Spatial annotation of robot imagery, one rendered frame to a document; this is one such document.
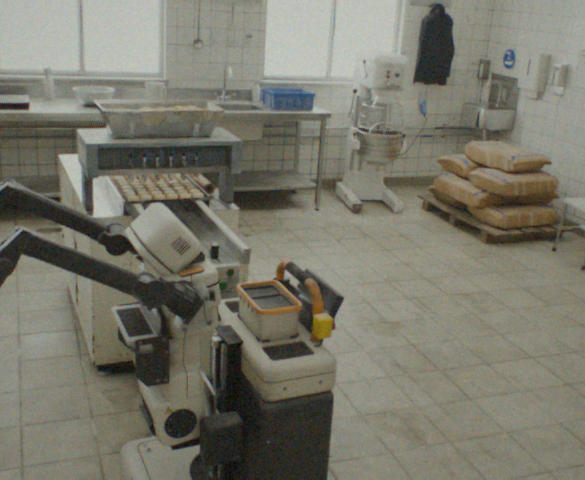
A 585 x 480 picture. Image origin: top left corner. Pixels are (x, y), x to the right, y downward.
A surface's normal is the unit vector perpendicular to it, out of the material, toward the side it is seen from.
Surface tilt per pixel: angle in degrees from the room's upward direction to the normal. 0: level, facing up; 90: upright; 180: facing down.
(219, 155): 90
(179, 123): 115
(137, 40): 90
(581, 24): 90
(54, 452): 0
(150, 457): 1
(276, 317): 92
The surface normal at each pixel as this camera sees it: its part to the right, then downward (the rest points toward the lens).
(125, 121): 0.32, 0.69
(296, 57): 0.34, 0.33
